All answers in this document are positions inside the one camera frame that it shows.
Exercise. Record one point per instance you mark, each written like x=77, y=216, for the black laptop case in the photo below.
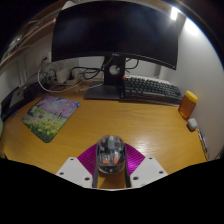
x=6, y=110

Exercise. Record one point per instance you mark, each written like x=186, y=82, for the white power strip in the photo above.
x=63, y=75

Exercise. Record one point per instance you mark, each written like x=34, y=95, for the floral print mouse pad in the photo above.
x=50, y=116

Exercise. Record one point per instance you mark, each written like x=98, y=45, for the orange jar with yellow lid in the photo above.
x=187, y=106

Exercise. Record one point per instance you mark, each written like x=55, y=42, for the transparent computer mouse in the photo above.
x=111, y=156

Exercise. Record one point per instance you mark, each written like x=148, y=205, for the silver laptop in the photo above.
x=16, y=97

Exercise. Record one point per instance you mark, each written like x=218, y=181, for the black keyboard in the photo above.
x=150, y=90

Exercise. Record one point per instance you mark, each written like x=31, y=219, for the bright ceiling light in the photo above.
x=174, y=13

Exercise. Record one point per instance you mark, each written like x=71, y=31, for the black computer monitor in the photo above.
x=113, y=30

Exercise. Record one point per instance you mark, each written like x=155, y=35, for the small white earbud case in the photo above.
x=192, y=124

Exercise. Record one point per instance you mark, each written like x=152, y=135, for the pen with dark clip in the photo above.
x=202, y=141

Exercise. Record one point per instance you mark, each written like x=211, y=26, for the wooden wall shelf unit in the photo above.
x=33, y=31

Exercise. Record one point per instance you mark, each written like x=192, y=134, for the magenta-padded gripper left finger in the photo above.
x=87, y=160

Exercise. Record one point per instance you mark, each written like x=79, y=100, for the white wall socket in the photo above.
x=45, y=60

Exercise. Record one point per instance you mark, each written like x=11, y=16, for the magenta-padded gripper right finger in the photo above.
x=135, y=160

